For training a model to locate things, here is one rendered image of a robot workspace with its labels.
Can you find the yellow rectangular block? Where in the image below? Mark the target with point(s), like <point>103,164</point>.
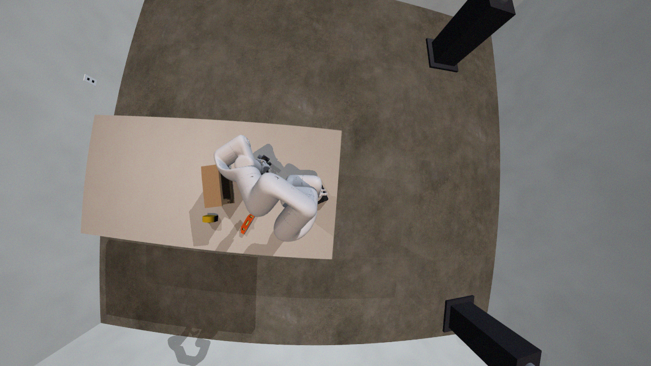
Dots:
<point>209,218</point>

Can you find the brown wooden cabinet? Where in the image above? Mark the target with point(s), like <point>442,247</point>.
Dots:
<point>212,187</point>

